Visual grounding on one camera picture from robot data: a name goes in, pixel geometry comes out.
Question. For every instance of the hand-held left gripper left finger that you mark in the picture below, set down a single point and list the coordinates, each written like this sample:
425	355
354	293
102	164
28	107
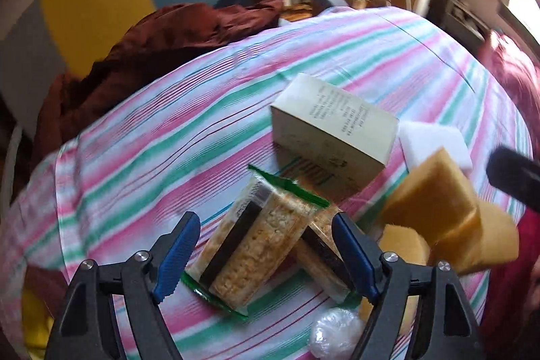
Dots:
177	258

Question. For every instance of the dark pink garment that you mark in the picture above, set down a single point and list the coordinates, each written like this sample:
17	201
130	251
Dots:
514	90

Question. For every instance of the white sponge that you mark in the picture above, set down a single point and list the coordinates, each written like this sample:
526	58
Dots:
434	140

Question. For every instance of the white plastic ball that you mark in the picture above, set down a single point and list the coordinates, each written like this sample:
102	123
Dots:
335	332

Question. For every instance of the grey yellow blue chair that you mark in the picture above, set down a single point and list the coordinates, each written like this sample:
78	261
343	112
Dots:
93	5

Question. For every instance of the striped tablecloth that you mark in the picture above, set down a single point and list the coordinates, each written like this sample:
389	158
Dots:
168	132

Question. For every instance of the rice cracker packet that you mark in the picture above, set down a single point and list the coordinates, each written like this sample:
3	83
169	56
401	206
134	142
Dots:
320	250
253	242

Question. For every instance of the yellow sponge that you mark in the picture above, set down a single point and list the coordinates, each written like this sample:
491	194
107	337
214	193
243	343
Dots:
430	191
485	237
403	244

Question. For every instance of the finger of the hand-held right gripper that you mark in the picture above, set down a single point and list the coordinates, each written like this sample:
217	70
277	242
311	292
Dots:
514	178

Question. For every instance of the cream carton box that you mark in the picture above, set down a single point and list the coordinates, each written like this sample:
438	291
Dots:
337	119

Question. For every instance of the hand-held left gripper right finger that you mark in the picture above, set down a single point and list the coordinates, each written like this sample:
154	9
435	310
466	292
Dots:
354	258

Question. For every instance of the maroon cloth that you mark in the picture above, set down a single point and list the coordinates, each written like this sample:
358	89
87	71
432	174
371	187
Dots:
168	35

